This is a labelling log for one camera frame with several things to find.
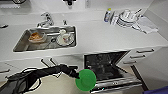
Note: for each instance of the white grey clutter pile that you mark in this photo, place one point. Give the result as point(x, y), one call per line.
point(3, 25)

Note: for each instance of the small clear bottle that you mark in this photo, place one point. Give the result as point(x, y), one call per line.
point(114, 19)

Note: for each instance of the small chrome sink knob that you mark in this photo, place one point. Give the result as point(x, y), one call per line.
point(65, 22)

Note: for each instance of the white cup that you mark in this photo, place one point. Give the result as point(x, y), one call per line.
point(128, 15)

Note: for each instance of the white lower cabinet door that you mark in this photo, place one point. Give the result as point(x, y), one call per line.
point(71, 60)
point(20, 66)

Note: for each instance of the chrome sink faucet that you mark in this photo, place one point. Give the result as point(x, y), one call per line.
point(46, 20)

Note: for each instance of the white mug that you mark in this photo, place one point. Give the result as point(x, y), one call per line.
point(63, 35)

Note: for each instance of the white saucer plate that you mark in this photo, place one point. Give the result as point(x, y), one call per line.
point(65, 40)

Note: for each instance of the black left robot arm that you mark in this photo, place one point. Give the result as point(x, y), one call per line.
point(30, 76)

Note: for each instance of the stainless steel dishwasher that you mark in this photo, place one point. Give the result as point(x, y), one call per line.
point(110, 71)

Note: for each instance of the green plate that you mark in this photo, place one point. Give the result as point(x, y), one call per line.
point(86, 80)

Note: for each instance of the white wall outlet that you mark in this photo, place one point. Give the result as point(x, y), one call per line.
point(88, 3)

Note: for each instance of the orange bowl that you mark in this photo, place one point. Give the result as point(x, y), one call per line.
point(36, 36)

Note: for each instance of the white plate stack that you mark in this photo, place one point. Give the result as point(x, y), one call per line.
point(126, 21)

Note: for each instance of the stainless steel sink basin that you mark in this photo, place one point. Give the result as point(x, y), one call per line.
point(23, 41)

